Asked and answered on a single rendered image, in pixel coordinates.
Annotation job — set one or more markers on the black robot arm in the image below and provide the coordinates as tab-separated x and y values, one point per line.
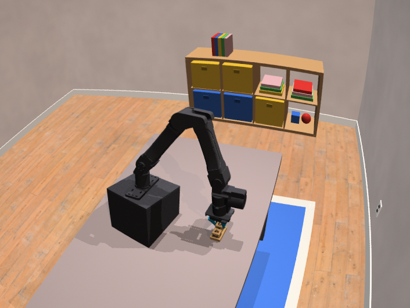
218	171

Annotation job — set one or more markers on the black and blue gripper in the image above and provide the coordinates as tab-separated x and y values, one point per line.
219	214

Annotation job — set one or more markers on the tan wooden number cube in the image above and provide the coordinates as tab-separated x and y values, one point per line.
216	233
219	226

